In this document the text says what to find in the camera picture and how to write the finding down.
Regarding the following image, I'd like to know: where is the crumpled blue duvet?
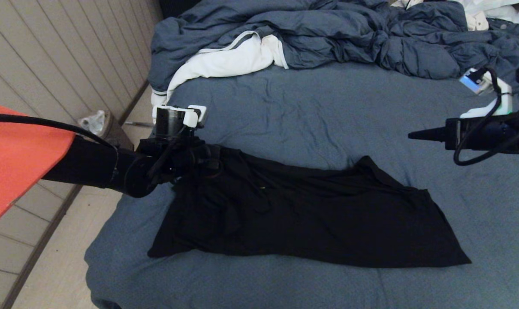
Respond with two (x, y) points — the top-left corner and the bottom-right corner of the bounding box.
(148, 0), (519, 96)

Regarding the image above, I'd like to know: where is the white pillow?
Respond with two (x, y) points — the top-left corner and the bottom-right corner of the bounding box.
(455, 0), (519, 25)

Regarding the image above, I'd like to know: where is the black moon print t-shirt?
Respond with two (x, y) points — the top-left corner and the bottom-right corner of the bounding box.
(148, 146), (472, 269)

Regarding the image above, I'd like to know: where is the white garment with grey stripe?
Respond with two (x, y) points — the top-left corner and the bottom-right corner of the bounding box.
(151, 31), (289, 108)

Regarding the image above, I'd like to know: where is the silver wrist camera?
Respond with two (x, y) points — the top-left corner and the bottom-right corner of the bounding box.
(194, 105), (208, 128)
(459, 68), (513, 119)

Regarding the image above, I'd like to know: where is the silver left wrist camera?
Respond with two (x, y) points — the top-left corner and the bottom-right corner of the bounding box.
(194, 105), (208, 128)

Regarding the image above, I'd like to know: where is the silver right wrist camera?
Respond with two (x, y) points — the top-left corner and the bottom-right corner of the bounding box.
(459, 68), (513, 119)

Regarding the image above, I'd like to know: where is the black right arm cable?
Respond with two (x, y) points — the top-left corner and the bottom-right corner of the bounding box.
(453, 67), (519, 167)

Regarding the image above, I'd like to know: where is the blue bed sheet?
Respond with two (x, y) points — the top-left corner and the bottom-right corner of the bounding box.
(84, 60), (519, 309)

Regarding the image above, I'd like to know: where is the brown trash bin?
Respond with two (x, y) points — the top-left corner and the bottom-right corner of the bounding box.
(79, 111), (133, 151)

